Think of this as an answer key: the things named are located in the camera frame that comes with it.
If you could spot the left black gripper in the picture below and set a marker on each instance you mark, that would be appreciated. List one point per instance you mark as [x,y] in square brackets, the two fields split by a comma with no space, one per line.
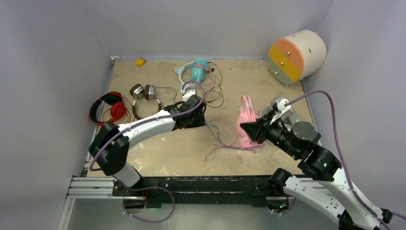
[199,121]

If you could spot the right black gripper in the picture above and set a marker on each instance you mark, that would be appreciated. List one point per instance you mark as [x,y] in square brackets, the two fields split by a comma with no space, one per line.
[256,131]

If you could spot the pink headphones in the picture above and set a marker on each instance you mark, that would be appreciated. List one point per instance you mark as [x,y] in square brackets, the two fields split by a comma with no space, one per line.
[241,140]

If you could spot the brown silver headphones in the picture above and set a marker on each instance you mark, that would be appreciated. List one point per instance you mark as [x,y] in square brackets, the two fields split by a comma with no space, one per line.
[147,92]

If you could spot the white grey headphones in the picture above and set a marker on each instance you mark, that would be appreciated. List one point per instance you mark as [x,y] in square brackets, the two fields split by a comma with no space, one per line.
[289,118]

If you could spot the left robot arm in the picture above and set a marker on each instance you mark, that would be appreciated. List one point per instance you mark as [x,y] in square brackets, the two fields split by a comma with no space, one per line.
[111,145]

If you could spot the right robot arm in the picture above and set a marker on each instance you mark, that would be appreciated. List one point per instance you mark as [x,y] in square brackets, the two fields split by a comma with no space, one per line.
[349,209]

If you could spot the teal cat ear headphones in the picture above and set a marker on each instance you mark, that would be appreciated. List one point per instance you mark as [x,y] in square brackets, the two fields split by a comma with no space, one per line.
[200,67]

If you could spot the red black headphones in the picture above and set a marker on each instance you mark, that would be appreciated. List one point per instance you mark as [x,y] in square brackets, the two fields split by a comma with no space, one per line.
[117,108]

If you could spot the small yellow block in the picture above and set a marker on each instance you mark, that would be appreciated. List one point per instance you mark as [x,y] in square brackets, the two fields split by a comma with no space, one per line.
[140,62]

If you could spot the round pastel drawer cabinet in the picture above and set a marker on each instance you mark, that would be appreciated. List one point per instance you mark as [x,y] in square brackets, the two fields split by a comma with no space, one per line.
[296,56]

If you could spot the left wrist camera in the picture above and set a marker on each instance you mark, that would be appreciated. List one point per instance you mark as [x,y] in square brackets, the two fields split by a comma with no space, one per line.
[187,94]

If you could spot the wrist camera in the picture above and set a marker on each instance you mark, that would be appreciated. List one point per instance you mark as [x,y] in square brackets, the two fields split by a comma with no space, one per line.
[187,94]
[279,108]

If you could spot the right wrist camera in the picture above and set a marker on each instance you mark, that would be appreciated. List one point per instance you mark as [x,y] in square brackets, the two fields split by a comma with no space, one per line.
[279,108]

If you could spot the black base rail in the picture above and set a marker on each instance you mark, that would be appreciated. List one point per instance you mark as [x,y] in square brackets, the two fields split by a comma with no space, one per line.
[153,192]

